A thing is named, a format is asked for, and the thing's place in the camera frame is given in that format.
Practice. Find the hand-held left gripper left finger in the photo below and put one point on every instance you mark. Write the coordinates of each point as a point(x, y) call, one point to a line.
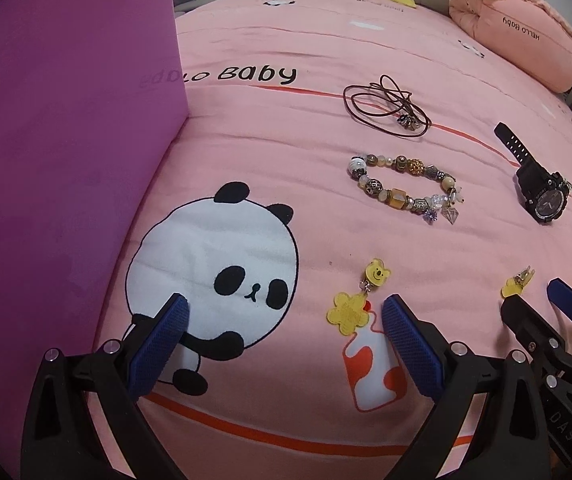
point(158, 345)

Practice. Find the small yellow bear charm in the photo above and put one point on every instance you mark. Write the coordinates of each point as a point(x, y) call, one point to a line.
point(511, 287)

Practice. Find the purple plastic bin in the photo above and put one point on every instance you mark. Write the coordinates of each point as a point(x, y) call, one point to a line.
point(66, 160)

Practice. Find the pink folded duvet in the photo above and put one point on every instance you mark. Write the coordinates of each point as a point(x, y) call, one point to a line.
point(515, 30)

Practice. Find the black wrist watch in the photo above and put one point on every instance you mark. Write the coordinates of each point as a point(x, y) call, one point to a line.
point(540, 192)

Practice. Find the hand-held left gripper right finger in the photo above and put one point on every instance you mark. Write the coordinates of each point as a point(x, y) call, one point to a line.
point(413, 347)

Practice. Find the pink printed bed sheet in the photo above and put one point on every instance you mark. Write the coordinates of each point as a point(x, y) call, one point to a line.
point(291, 160)

